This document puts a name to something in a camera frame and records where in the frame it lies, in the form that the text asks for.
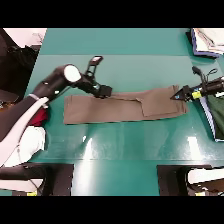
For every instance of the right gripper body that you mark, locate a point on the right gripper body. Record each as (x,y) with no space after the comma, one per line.
(192,93)

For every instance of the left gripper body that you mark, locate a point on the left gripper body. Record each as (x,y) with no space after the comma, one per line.
(104,91)

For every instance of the brown garment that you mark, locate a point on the brown garment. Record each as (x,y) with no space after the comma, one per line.
(116,108)

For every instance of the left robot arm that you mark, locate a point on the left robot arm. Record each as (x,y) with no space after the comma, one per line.
(50,85)

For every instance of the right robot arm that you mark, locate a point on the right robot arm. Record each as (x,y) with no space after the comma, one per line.
(215,85)

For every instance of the dark green garment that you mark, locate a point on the dark green garment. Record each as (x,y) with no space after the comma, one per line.
(218,115)

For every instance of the white garment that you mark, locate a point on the white garment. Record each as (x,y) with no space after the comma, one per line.
(211,38)
(28,143)

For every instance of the red garment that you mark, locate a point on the red garment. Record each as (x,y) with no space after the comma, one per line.
(39,117)

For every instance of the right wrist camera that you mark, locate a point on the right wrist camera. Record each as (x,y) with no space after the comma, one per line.
(201,75)

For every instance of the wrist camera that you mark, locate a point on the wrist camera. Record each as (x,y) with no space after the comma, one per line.
(201,75)
(92,66)

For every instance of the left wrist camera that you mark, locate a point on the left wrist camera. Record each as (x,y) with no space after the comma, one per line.
(92,66)

